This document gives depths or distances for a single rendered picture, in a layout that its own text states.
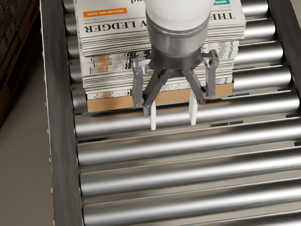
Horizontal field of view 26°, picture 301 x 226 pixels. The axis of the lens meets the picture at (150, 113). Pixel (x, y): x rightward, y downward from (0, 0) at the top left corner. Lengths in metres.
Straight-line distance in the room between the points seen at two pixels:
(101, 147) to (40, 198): 0.89
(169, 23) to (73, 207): 0.45
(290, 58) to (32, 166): 1.06
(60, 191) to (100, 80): 0.21
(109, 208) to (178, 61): 0.35
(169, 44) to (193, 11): 0.08
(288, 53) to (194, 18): 0.55
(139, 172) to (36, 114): 1.10
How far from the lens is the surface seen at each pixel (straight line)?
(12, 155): 2.20
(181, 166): 1.22
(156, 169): 1.21
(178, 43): 0.91
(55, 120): 1.28
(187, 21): 0.87
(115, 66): 1.17
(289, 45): 1.41
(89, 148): 1.24
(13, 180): 2.15
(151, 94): 1.05
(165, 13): 0.85
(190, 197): 1.19
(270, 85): 1.36
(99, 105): 1.26
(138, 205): 1.18
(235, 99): 1.31
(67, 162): 1.23
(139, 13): 1.12
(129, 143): 1.24
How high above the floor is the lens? 1.86
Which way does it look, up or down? 56 degrees down
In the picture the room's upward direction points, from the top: straight up
